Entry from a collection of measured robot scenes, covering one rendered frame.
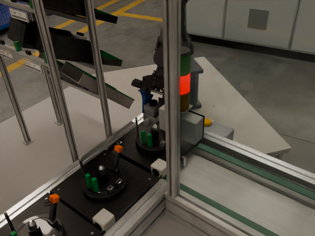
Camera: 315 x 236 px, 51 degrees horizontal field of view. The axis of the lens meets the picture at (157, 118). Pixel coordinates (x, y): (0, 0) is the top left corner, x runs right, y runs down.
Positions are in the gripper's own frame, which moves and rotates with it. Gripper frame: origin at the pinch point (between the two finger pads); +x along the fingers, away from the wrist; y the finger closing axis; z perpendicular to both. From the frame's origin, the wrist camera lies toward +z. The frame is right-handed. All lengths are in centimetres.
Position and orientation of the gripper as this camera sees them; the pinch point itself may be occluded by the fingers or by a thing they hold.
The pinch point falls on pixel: (152, 105)
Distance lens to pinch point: 108.8
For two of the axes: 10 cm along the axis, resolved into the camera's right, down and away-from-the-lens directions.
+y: 7.9, 3.3, -5.1
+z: -5.0, -1.1, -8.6
